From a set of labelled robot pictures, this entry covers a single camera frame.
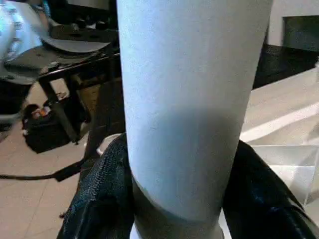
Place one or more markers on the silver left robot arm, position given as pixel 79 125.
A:
pixel 17 32

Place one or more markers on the white plastic table top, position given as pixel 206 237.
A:
pixel 281 119

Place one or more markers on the white plastic table leg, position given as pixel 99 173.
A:
pixel 187 87

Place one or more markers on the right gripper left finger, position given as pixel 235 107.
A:
pixel 99 199

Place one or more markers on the black floor bag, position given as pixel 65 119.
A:
pixel 45 134

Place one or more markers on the white glass-door cabinet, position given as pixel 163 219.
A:
pixel 276 22

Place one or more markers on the black side table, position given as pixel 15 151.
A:
pixel 74 67

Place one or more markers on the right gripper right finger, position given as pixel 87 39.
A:
pixel 261 204

